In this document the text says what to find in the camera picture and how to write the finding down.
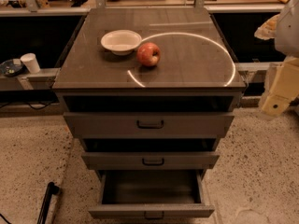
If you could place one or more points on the grey bottom drawer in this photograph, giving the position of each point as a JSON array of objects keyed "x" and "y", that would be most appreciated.
[{"x": 151, "y": 195}]

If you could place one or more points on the grey top drawer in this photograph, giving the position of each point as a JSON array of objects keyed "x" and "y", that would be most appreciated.
[{"x": 148, "y": 124}]

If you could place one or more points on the dark patterned plate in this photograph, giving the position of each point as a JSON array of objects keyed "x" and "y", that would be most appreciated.
[{"x": 11, "y": 68}]

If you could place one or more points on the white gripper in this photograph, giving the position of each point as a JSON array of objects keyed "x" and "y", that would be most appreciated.
[{"x": 288, "y": 32}]

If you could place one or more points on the black bar on floor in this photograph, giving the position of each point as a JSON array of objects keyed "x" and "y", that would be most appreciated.
[{"x": 51, "y": 190}]

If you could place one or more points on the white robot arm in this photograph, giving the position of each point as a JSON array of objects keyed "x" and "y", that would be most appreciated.
[{"x": 284, "y": 29}]

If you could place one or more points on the grey middle drawer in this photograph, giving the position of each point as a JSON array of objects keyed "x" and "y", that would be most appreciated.
[{"x": 150, "y": 160}]

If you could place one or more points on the grey drawer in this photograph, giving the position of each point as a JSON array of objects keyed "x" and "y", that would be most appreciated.
[
  {"x": 151, "y": 195},
  {"x": 148, "y": 124},
  {"x": 150, "y": 160}
]

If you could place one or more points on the white paper cup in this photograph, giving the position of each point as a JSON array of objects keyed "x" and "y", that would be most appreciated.
[{"x": 31, "y": 63}]

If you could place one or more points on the grey drawer cabinet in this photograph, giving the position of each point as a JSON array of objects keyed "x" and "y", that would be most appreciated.
[{"x": 195, "y": 74}]

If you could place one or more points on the white bowl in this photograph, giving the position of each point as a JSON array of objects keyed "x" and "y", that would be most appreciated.
[{"x": 121, "y": 42}]

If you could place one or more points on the red apple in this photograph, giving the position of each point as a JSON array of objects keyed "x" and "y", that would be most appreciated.
[{"x": 148, "y": 54}]

